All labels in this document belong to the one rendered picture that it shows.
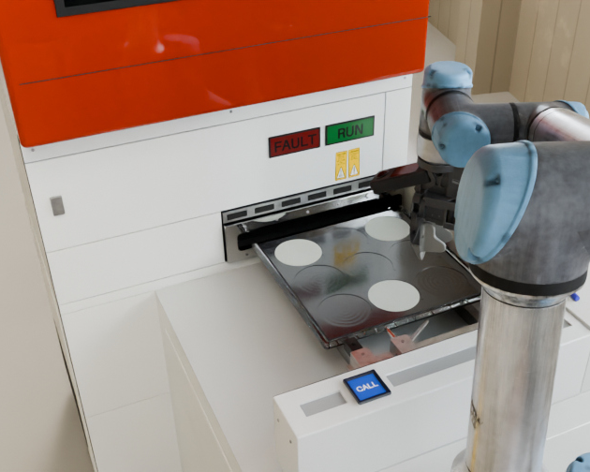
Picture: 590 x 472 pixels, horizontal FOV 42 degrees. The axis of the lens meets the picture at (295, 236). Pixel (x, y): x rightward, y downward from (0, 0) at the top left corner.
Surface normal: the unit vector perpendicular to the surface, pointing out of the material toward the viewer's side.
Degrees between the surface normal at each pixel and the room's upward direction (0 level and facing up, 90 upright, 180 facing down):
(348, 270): 0
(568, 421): 90
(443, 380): 0
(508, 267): 84
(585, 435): 90
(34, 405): 0
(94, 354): 90
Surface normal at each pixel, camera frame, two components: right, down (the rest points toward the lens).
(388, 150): 0.40, 0.49
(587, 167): -0.01, -0.49
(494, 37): 0.20, 0.53
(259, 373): -0.02, -0.84
